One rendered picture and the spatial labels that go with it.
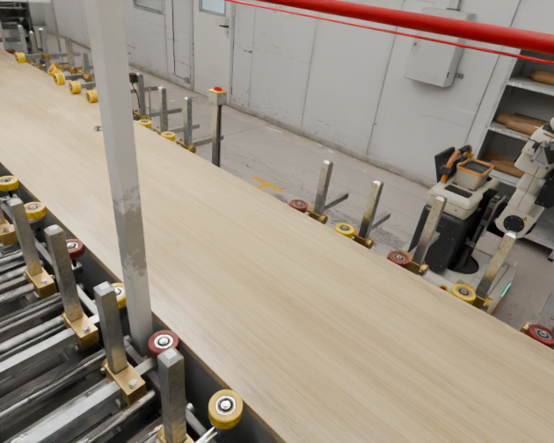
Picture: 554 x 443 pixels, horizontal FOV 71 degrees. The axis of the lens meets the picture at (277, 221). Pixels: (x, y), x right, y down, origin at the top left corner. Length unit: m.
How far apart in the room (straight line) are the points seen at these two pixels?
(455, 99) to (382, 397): 3.49
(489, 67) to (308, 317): 3.32
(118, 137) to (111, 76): 0.12
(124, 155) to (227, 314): 0.55
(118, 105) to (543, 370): 1.29
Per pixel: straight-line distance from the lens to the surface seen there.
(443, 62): 4.01
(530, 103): 4.07
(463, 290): 1.50
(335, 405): 1.05
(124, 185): 0.93
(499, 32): 0.23
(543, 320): 1.72
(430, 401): 1.14
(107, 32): 0.83
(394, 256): 1.55
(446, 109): 4.28
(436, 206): 1.52
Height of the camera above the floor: 1.76
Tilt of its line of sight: 32 degrees down
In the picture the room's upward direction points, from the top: 7 degrees clockwise
